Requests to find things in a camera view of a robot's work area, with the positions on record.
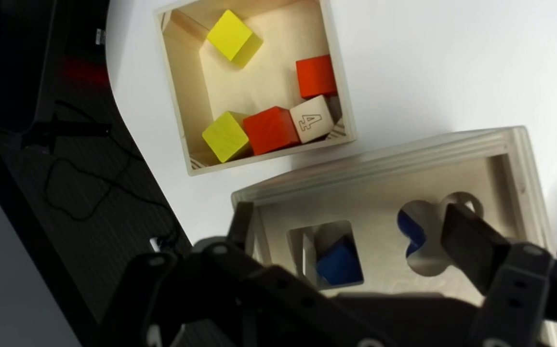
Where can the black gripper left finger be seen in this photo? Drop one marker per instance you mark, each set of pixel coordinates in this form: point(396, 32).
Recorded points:
point(226, 300)

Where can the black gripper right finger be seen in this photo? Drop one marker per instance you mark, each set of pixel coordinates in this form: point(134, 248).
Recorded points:
point(511, 289)

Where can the wooden lid with shape holes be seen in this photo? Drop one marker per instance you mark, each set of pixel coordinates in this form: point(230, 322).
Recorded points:
point(380, 208)

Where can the wooden shape sorting box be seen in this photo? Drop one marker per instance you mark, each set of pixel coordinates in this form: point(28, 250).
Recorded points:
point(521, 148)

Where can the blue wooden block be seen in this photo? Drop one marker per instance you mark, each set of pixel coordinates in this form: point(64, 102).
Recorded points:
point(340, 262)
point(411, 231)

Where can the yellow wooden cube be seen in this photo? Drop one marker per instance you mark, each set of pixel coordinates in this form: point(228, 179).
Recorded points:
point(224, 135)
point(232, 34)

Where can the red wooden block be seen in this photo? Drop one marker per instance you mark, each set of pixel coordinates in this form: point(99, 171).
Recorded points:
point(271, 129)
point(317, 75)

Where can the natural wooden printed block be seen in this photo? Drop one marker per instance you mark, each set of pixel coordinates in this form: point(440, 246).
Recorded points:
point(311, 117)

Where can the open wooden tray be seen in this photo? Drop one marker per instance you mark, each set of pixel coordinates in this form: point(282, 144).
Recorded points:
point(271, 83)

